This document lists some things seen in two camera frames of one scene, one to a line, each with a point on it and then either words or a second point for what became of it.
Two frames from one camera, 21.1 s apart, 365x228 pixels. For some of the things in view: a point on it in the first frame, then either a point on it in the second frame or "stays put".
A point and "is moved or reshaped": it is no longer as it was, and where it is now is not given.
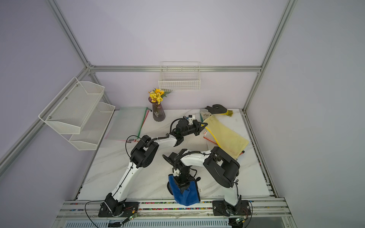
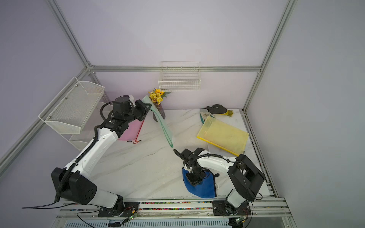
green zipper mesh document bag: [127, 124] is moved or reshaped
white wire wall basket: [179, 76] stays put
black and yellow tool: [217, 109] stays put
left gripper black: [197, 125] → [144, 107]
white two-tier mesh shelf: [76, 113] stays put
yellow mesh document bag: [226, 139] is moved or reshaped
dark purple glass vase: [158, 114] stays put
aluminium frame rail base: [273, 213] stays put
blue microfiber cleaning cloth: [189, 196] → [206, 189]
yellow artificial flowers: [156, 95] stays put
